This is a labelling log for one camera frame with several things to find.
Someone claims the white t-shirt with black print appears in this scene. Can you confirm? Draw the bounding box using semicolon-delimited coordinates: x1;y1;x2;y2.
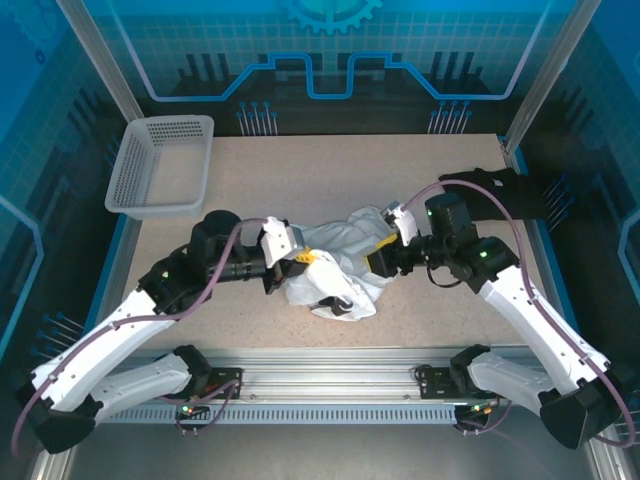
283;204;401;324

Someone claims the black folded t-shirt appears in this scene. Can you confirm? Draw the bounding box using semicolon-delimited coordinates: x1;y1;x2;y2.
438;167;549;222

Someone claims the white perforated plastic basket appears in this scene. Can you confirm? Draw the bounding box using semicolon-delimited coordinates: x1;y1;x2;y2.
103;114;216;221

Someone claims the small LED connector board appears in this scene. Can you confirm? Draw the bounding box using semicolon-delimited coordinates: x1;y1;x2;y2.
455;401;494;426
173;397;210;420

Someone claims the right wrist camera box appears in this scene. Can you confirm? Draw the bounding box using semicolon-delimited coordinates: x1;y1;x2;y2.
381;199;420;250

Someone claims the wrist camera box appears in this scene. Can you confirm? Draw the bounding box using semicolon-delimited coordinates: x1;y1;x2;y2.
381;199;420;250
256;214;307;270

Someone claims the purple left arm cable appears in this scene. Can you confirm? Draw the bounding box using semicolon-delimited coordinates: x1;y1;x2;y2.
9;217;269;459

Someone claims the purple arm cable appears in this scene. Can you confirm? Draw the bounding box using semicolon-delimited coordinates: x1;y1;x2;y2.
9;217;269;459
399;180;635;449

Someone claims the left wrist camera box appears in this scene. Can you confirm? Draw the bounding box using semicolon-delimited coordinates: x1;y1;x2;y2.
256;214;307;270

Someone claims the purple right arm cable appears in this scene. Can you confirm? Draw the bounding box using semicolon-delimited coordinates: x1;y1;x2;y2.
399;180;635;449

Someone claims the aluminium rail beam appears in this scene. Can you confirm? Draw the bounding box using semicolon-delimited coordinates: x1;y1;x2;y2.
64;347;599;404

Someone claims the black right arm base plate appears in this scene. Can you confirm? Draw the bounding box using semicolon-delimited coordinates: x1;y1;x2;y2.
415;367;471;400

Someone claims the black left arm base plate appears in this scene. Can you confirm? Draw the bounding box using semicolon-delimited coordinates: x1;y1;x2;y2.
189;367;245;400

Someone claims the slotted grey cable duct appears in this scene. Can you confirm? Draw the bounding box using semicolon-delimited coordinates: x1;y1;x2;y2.
97;405;459;426

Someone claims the aluminium frame post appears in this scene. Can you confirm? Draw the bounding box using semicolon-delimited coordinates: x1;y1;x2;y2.
53;0;145;121
501;0;604;157

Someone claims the aluminium lower frame panel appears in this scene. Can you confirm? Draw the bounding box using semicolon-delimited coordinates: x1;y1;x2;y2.
27;389;629;480

